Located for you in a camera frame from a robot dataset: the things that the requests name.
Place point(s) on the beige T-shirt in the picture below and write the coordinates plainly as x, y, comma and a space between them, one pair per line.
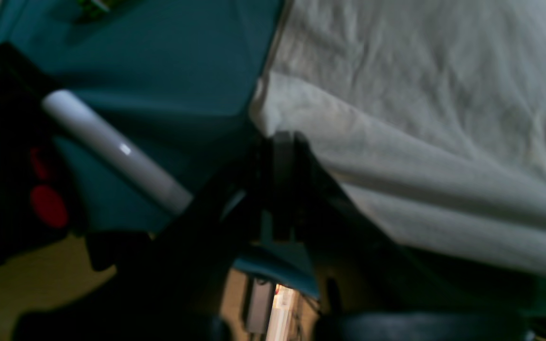
431, 114

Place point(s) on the white marker pen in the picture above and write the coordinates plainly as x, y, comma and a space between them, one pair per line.
119, 152

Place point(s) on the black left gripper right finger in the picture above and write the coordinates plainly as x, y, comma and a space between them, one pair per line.
372, 288

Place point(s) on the teal tablecloth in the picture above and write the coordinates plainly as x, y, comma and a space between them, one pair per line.
179, 78

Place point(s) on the aluminium table leg with label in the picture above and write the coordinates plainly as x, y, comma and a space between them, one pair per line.
280, 327

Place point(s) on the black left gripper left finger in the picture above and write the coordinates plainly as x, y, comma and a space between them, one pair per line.
171, 290

